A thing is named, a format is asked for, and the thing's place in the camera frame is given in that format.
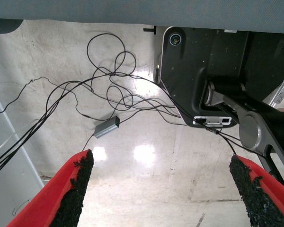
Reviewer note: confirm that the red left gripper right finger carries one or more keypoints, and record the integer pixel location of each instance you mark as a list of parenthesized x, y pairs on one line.
[(267, 198)]

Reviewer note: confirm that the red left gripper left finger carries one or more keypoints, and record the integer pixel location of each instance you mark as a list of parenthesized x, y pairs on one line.
[(47, 198)]

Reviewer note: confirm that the black cylindrical machine part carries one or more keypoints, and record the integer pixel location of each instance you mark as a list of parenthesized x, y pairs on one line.
[(281, 123)]

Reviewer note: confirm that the small black box green light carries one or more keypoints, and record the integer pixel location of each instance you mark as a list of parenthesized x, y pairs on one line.
[(107, 127)]

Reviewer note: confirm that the black cylinder silver cap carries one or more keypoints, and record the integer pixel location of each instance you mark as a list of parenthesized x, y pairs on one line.
[(227, 86)]

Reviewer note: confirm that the grey metal plate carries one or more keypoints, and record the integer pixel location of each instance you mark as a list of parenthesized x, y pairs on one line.
[(180, 66)]

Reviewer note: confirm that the small usb plug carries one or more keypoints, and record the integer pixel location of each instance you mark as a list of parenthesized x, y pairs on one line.
[(157, 71)]

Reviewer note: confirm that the dark grey table cloth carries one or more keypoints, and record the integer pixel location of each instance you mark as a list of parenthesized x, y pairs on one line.
[(132, 9)]

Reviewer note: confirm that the aluminium frame post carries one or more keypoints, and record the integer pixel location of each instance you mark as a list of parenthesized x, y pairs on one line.
[(16, 201), (274, 101)]

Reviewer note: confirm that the black metal frame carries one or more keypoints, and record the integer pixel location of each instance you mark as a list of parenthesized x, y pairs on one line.
[(249, 132)]

